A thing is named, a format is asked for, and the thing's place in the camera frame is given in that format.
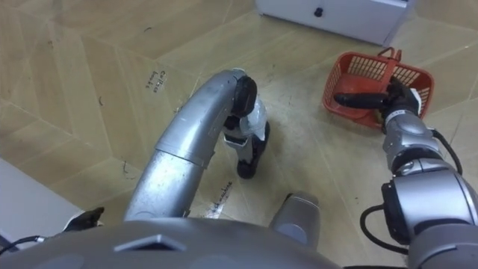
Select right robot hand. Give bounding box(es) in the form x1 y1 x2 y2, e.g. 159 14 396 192
332 76 423 131

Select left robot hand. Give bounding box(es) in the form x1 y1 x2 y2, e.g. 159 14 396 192
62 206 106 233

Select robot body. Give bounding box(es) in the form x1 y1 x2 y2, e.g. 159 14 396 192
0 217 343 269

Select red plastic basket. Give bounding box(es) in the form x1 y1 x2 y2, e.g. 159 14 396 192
322 46 435 130

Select white furniture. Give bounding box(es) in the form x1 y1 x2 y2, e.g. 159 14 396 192
0 158 86 250

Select white cabinet with black knob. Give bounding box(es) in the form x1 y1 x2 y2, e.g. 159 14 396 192
254 0 416 48

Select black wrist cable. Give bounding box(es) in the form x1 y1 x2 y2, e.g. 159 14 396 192
358 128 464 256
0 235 47 256

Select robot legs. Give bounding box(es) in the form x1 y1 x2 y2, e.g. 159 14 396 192
123 67 323 251

